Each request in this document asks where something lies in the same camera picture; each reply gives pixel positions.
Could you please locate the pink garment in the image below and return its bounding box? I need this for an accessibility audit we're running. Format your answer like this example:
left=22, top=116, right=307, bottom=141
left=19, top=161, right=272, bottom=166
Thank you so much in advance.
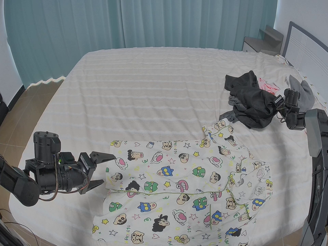
left=257, top=77, right=280, bottom=95

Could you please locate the grey garment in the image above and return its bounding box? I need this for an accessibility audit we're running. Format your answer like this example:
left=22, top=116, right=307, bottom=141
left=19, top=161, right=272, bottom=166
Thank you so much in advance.
left=289, top=74, right=315, bottom=112

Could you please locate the bed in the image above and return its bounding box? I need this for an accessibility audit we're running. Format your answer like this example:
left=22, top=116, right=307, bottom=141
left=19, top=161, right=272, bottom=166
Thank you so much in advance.
left=9, top=22, right=328, bottom=246

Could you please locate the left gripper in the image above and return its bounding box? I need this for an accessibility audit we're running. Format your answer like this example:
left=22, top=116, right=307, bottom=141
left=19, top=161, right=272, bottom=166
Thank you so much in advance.
left=57, top=151, right=116, bottom=195

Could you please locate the grey bedside table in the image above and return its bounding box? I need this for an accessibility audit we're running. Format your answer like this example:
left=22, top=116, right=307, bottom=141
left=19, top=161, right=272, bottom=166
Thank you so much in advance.
left=243, top=25, right=284, bottom=56

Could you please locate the pile of clothes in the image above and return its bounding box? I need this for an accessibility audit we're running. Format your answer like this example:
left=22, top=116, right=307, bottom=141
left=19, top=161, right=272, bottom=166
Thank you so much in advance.
left=220, top=70, right=283, bottom=129

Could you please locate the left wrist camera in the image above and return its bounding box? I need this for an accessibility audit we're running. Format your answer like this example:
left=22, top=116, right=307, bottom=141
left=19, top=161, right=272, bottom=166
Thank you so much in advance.
left=59, top=151, right=75, bottom=166

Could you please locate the blue-green curtain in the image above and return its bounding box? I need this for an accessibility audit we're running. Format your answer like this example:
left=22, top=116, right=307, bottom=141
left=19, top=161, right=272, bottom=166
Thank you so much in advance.
left=119, top=0, right=279, bottom=52
left=5, top=0, right=125, bottom=88

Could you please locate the black cable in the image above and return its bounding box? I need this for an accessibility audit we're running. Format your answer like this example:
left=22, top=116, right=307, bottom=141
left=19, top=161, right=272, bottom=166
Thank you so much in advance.
left=0, top=209, right=35, bottom=246

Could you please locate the white printed pyjama top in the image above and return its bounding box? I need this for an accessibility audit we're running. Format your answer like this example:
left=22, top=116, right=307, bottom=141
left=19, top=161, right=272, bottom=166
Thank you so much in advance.
left=92, top=119, right=273, bottom=246

